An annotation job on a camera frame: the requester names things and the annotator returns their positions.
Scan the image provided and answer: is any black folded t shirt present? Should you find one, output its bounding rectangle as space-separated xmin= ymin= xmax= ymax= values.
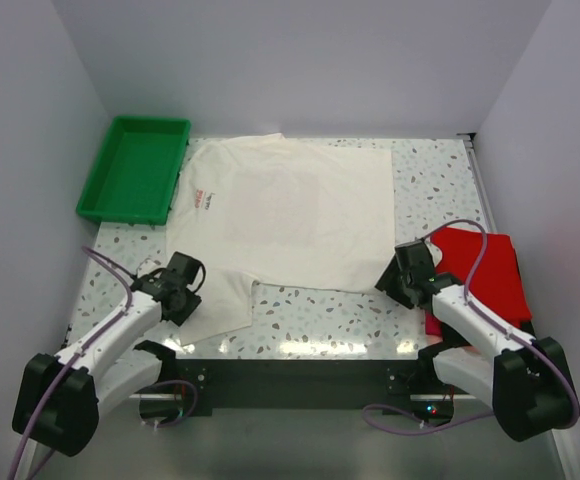
xmin=512 ymin=321 xmax=537 ymax=346

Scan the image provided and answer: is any green plastic tray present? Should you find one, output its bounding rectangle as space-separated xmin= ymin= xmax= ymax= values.
xmin=76 ymin=115 xmax=191 ymax=226

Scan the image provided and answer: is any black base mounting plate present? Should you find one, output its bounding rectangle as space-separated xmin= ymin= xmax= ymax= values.
xmin=137 ymin=358 xmax=456 ymax=429

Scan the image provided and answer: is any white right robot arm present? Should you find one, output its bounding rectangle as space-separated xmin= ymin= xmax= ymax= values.
xmin=376 ymin=240 xmax=580 ymax=442

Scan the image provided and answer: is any red folded t shirt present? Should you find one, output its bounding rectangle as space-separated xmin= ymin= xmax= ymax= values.
xmin=431 ymin=227 xmax=532 ymax=328

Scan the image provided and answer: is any white printed t shirt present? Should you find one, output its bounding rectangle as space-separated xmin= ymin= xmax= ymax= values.
xmin=165 ymin=134 xmax=396 ymax=345

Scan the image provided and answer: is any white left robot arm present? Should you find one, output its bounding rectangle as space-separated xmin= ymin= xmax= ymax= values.
xmin=12 ymin=252 xmax=206 ymax=457

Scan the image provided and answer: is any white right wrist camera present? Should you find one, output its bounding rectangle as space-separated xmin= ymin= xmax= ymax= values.
xmin=424 ymin=239 xmax=443 ymax=266

